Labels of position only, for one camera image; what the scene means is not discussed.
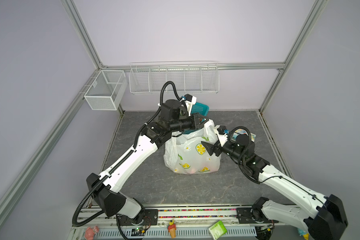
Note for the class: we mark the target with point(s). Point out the teal plastic basket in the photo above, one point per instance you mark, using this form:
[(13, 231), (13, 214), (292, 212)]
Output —
[(202, 109)]

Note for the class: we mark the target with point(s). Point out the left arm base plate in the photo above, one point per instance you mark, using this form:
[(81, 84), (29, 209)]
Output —
[(144, 218)]

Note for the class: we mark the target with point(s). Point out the white wire shelf rack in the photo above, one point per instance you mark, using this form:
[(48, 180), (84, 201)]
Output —
[(188, 76)]

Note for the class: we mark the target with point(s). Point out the blue toy ice cream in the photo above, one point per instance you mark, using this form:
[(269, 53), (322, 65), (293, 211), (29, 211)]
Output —
[(303, 234)]

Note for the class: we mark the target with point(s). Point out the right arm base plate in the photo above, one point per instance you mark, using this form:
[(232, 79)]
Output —
[(250, 216)]

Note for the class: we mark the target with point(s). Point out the toy ice cream cone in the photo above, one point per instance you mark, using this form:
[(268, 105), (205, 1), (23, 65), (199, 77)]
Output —
[(172, 229)]

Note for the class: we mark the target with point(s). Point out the white mesh wall basket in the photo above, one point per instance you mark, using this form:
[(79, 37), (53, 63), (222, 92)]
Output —
[(106, 91)]

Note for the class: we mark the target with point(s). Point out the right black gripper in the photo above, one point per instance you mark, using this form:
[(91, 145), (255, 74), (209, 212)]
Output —
[(212, 148)]

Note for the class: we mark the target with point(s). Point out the white plastic bag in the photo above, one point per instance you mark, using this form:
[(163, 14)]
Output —
[(185, 154)]

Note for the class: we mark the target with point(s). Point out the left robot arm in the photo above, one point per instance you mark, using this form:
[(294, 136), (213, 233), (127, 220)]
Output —
[(173, 115)]

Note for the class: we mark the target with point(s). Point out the green white box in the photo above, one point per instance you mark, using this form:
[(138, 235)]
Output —
[(217, 230)]

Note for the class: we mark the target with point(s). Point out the pink toy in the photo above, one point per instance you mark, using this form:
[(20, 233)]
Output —
[(91, 232)]

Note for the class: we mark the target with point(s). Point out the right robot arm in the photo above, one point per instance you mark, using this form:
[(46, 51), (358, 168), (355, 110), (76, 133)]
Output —
[(322, 217)]

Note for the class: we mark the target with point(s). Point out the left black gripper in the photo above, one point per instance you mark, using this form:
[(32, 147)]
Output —
[(195, 124)]

